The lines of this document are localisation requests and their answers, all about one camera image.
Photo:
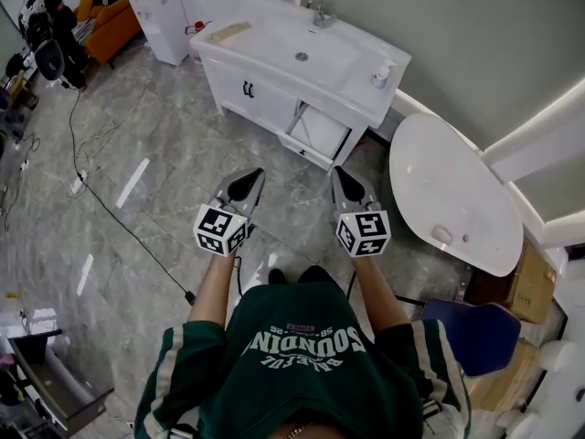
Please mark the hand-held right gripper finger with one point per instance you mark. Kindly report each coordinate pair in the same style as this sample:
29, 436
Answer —
367, 195
339, 190

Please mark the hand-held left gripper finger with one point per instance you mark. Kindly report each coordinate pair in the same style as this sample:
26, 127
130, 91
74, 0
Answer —
257, 195
237, 178

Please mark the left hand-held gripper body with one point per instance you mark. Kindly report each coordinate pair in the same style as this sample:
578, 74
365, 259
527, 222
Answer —
219, 229

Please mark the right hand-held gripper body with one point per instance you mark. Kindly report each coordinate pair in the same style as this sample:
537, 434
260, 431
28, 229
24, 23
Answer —
363, 231

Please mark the person's left forearm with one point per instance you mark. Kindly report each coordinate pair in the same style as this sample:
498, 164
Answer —
212, 286

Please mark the person's right forearm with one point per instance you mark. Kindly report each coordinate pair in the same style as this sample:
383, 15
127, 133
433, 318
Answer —
377, 291

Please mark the person's right leg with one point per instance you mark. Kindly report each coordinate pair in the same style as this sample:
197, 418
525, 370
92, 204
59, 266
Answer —
315, 275

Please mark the person's leg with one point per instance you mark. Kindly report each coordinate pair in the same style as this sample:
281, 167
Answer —
275, 276
315, 275

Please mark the person's left leg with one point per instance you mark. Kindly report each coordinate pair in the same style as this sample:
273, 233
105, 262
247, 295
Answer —
275, 276

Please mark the white vanity cabinet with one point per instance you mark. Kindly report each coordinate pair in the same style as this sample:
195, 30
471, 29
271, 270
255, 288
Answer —
269, 103

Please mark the white oval bathtub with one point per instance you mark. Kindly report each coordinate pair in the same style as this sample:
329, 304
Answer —
452, 190

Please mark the white soap dispenser bottle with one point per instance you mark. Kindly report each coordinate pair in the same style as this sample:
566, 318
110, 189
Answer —
381, 76

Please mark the chrome sink drain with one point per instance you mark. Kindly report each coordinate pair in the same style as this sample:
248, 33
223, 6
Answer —
301, 56

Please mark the white ceramic sink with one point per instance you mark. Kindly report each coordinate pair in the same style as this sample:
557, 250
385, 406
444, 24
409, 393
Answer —
274, 39

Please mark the white power strip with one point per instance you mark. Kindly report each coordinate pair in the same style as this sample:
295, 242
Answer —
78, 183

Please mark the blue plastic cover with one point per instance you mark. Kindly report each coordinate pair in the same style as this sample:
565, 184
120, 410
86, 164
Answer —
475, 336

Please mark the person's green printed shirt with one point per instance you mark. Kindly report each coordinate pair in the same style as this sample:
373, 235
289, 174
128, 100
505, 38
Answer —
297, 373

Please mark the red capped plastic bottle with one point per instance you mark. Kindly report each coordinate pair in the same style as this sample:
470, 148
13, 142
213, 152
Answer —
197, 27

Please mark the white small cabinet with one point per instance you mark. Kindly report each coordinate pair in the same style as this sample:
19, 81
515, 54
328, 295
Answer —
164, 21

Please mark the brown cardboard box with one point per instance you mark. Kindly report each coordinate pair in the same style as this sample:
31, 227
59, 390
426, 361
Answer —
503, 382
532, 281

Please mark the chrome faucet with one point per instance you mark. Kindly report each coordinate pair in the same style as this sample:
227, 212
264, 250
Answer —
320, 12

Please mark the orange sofa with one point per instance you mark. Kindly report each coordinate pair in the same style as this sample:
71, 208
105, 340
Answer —
114, 30

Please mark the grey white plastic seat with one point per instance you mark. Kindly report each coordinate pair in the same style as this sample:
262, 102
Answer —
50, 60

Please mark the dark grey floor cabinet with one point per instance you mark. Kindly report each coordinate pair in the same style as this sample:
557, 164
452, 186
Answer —
59, 387

